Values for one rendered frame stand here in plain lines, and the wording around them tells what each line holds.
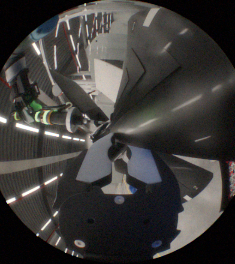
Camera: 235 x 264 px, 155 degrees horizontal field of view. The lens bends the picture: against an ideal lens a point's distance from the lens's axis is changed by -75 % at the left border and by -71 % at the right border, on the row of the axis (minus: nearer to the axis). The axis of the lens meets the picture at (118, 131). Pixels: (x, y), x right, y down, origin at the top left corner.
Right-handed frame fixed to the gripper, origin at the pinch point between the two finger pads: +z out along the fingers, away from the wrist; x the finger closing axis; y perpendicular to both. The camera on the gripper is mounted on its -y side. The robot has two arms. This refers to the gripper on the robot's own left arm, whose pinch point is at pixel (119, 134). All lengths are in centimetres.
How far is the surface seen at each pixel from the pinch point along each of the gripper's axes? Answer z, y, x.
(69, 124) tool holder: 8.0, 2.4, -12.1
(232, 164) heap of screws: -8.9, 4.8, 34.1
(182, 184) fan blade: -2.0, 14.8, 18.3
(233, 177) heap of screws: -12.9, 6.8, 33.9
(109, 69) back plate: 40.8, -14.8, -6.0
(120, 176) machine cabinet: 411, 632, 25
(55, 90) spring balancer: 80, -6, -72
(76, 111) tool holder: 12.1, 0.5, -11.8
